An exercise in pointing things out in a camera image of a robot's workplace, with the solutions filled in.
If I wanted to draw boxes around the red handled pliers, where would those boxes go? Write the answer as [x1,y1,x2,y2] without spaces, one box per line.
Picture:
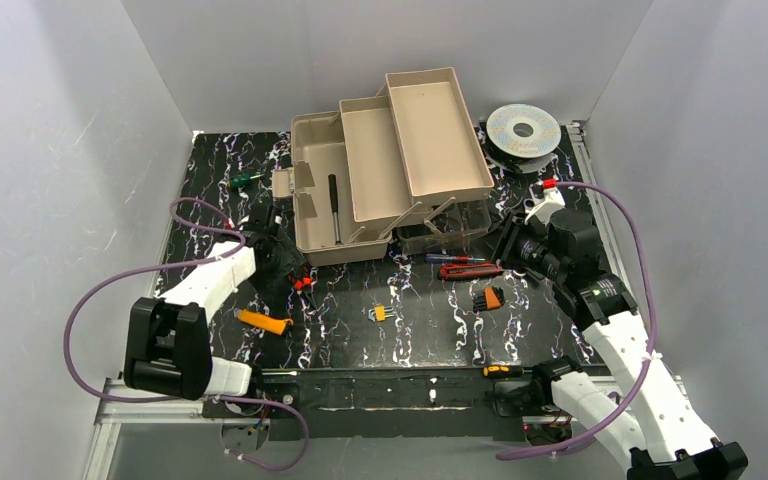
[288,266,318,311]

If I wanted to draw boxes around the black handled silver tool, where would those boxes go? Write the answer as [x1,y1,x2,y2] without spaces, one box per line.
[328,174,342,245]

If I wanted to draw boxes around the translucent brown tool box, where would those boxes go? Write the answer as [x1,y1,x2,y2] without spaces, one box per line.
[272,67,495,267]

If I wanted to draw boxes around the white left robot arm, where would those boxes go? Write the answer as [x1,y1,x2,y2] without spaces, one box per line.
[124,202,306,400]

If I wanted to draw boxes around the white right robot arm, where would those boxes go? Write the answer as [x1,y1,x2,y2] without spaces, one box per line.
[492,208,748,479]

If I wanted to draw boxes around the black orange hex key set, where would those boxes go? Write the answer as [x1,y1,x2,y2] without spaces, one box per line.
[472,286,506,312]

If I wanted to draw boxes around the red black utility knife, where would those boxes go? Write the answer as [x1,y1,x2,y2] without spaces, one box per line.
[437,262,504,281]

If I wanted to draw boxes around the blue red screwdriver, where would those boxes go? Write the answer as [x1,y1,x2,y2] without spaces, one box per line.
[425,253,487,264]

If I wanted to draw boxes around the grey filament spool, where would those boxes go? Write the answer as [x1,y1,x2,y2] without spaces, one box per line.
[481,104,562,174]

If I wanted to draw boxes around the black marbled mat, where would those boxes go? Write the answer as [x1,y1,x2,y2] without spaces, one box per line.
[133,127,644,374]

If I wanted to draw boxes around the yellow small hex key set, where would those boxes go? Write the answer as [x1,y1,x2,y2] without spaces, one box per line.
[368,305,395,322]

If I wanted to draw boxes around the orange black screwdriver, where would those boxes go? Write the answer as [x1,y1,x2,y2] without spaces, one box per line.
[482,364,525,379]

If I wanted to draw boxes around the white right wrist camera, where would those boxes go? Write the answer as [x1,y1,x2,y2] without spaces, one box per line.
[525,186,566,226]

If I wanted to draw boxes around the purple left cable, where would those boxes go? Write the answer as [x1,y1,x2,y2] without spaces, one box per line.
[64,197,311,473]

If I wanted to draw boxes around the purple cable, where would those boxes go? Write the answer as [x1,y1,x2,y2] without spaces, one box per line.
[495,180,658,462]
[64,197,311,473]

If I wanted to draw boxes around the orange handled hammer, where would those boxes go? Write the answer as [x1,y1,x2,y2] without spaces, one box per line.
[237,310,294,336]

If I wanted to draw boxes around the green handled screwdriver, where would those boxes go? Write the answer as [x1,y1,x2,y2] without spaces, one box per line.
[229,174,264,189]

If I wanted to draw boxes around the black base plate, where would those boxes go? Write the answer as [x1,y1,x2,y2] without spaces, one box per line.
[201,365,597,442]

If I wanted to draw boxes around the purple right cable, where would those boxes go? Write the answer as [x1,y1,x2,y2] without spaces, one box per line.
[495,180,658,462]

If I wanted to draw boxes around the aluminium frame rail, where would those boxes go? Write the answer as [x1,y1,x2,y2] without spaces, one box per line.
[85,369,624,479]

